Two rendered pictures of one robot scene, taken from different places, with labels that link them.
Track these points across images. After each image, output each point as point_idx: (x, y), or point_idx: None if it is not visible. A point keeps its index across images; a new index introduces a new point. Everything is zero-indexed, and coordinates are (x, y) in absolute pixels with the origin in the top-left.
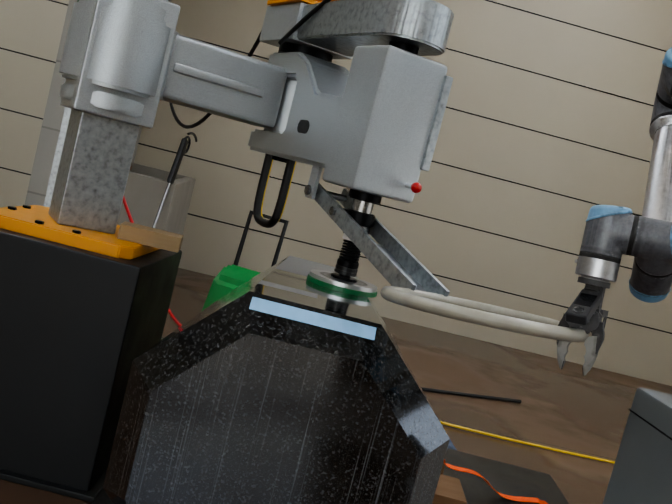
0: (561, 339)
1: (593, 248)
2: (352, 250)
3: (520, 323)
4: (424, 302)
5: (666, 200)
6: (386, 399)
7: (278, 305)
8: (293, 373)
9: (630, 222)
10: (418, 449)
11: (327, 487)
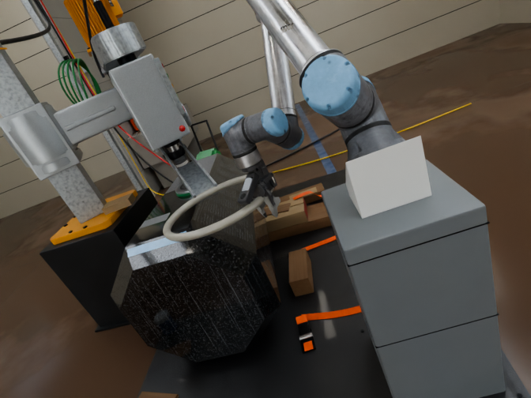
0: (242, 217)
1: (233, 153)
2: None
3: (211, 228)
4: (168, 237)
5: (275, 77)
6: (209, 262)
7: (139, 246)
8: (163, 275)
9: (240, 128)
10: (239, 272)
11: (215, 306)
